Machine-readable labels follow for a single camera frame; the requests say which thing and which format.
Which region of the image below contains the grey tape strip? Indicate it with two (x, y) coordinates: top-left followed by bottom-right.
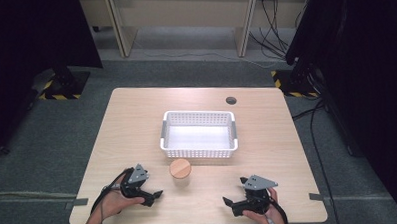
(307, 192), (325, 203)
(63, 197), (90, 211)

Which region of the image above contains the black curtain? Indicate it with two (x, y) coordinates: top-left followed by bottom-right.
(283, 0), (397, 224)
(0, 0), (107, 159)

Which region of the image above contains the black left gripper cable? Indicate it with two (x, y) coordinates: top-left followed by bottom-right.
(88, 166), (137, 215)

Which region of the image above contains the beige desk frame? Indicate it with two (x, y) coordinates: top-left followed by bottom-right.
(78, 0), (317, 64)

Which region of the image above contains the black floor cable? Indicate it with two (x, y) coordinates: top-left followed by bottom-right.
(290, 98), (342, 224)

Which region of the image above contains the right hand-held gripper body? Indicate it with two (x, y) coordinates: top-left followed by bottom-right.
(230, 173), (280, 218)

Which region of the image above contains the bundle of black cables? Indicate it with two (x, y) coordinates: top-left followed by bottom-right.
(247, 0), (311, 62)

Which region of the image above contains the person's left hand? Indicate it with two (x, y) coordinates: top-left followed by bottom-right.
(100, 175), (146, 220)

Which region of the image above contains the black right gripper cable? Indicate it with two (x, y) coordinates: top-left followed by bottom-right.
(269, 194), (290, 224)

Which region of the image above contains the jar with round wooden lid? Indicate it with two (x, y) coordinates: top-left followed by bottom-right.
(168, 157), (193, 187)

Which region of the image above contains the white plastic basket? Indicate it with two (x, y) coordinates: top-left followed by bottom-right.
(158, 108), (239, 161)

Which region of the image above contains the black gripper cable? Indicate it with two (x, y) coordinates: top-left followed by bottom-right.
(88, 166), (137, 215)
(269, 194), (290, 224)

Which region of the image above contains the stand base with hazard tape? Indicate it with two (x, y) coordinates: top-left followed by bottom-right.
(270, 68), (321, 100)
(37, 69), (92, 102)

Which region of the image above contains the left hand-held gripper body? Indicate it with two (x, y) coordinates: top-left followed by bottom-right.
(118, 163), (150, 200)

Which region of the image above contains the person's right hand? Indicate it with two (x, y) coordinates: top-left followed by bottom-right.
(241, 186), (287, 224)

